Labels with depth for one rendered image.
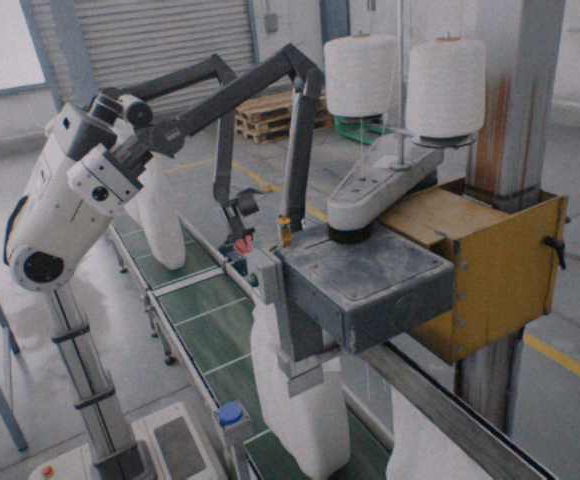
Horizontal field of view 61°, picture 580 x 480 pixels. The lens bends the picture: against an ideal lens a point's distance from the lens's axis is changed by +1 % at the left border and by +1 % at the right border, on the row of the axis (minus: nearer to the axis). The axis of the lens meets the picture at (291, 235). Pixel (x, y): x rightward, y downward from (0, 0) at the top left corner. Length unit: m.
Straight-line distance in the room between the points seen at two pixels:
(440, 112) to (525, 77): 0.23
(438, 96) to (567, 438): 1.86
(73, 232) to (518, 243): 1.07
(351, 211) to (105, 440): 1.27
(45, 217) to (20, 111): 7.07
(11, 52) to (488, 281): 7.73
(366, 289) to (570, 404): 1.92
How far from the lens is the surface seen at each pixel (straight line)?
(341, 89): 1.13
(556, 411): 2.62
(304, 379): 1.19
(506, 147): 1.13
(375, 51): 1.11
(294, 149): 1.26
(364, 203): 0.97
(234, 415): 1.34
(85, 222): 1.36
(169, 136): 1.17
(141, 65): 8.50
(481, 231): 1.05
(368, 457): 1.83
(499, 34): 1.11
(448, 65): 0.93
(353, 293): 0.83
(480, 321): 1.18
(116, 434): 1.91
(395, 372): 1.09
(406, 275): 0.88
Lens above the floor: 1.80
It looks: 27 degrees down
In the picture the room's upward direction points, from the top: 7 degrees counter-clockwise
